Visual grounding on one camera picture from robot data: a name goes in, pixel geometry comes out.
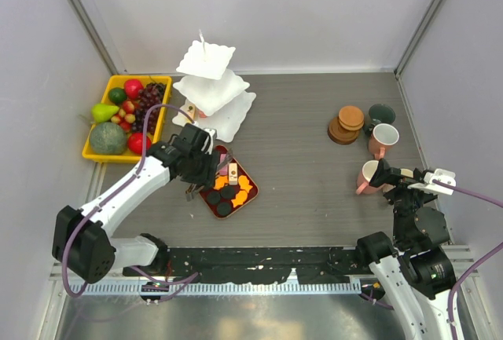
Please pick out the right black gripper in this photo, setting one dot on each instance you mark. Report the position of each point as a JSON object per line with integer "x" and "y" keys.
{"x": 384, "y": 173}

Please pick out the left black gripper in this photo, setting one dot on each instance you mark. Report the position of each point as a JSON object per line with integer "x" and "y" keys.
{"x": 207, "y": 177}

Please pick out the metal tweezers tongs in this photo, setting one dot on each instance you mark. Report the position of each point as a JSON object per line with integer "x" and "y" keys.
{"x": 191, "y": 192}

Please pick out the pink cake with cherry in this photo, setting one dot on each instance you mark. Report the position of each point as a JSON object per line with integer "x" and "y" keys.
{"x": 223, "y": 164}

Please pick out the cream cake with chocolate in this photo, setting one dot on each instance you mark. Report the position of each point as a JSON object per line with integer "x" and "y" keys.
{"x": 233, "y": 174}

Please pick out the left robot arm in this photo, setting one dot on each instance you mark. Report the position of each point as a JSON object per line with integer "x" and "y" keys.
{"x": 83, "y": 238}

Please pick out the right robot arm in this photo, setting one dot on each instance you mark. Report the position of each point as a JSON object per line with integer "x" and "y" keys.
{"x": 411, "y": 266}

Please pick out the cream cup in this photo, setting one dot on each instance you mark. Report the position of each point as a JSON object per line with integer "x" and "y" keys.
{"x": 387, "y": 188}

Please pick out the pink mug lying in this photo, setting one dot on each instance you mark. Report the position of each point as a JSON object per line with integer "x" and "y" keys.
{"x": 364, "y": 177}

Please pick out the orange fish cookie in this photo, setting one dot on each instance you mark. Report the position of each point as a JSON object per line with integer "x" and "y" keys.
{"x": 221, "y": 182}

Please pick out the black round cookie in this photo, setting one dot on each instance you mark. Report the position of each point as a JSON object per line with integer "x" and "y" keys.
{"x": 213, "y": 198}

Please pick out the pink mug upright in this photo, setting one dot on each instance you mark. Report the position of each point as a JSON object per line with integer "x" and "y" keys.
{"x": 383, "y": 137}

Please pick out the red lacquer snack tray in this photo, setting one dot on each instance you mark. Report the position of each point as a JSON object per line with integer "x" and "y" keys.
{"x": 233, "y": 197}

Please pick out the stack of wooden coasters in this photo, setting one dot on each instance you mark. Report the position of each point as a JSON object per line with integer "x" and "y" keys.
{"x": 345, "y": 127}

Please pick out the dark green mug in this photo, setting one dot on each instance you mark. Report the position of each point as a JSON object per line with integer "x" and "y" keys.
{"x": 377, "y": 114}

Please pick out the red apple at front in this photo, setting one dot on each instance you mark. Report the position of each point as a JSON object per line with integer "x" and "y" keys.
{"x": 136, "y": 144}

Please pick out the red apple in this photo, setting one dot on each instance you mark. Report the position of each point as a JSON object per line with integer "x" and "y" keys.
{"x": 136, "y": 144}
{"x": 133, "y": 88}

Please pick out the white three-tier serving stand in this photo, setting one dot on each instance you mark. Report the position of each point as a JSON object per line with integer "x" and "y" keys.
{"x": 213, "y": 88}

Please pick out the dark purple grape bunch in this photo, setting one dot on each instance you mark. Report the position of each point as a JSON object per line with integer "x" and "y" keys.
{"x": 151, "y": 95}

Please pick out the small red cherry cluster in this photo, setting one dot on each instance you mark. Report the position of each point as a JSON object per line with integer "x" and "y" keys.
{"x": 125, "y": 117}

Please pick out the green melon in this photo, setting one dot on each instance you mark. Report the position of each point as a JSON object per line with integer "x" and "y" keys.
{"x": 108, "y": 138}

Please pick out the red apple at back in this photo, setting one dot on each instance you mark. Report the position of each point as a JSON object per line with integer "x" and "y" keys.
{"x": 133, "y": 88}

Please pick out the green lime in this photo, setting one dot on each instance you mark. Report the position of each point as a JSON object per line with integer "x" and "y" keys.
{"x": 117, "y": 96}

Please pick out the green pear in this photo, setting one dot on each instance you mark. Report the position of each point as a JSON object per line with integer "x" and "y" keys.
{"x": 103, "y": 112}

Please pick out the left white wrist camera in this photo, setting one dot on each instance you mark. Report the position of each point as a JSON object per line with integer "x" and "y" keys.
{"x": 210, "y": 141}

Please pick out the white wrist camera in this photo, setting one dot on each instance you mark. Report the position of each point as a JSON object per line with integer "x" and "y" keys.
{"x": 210, "y": 141}
{"x": 436, "y": 182}

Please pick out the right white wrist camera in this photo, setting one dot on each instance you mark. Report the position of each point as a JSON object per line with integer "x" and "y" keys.
{"x": 436, "y": 182}

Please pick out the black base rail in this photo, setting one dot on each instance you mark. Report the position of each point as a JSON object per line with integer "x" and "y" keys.
{"x": 268, "y": 265}

